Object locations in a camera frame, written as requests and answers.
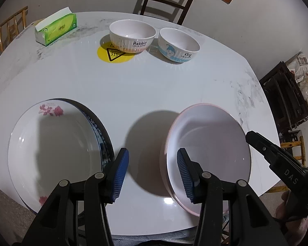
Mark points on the white plate with pink flowers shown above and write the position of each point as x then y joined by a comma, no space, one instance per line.
54,158

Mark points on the printed paper bag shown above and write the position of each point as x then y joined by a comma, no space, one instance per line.
301,61

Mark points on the stack of dark wooden stools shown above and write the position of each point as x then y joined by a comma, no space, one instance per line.
285,100

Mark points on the yellow bamboo stool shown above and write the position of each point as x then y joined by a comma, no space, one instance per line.
295,147

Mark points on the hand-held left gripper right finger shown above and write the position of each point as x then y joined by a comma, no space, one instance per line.
186,176

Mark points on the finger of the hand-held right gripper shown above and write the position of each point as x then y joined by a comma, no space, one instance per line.
259,143

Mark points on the yellow warning sticker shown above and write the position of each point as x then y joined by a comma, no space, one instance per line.
104,56

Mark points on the white bowl with dog print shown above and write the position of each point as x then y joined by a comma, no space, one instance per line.
178,43

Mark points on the green tissue pack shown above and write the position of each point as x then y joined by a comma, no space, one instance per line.
57,28

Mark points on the bamboo chair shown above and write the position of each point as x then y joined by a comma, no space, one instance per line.
11,25

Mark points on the white bowl with rabbit print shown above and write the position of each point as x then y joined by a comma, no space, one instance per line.
133,33

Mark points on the person's right hand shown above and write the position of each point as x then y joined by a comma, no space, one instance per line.
282,207

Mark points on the pink bowl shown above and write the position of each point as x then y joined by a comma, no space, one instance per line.
213,138

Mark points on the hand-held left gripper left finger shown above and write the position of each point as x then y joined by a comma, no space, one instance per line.
119,176

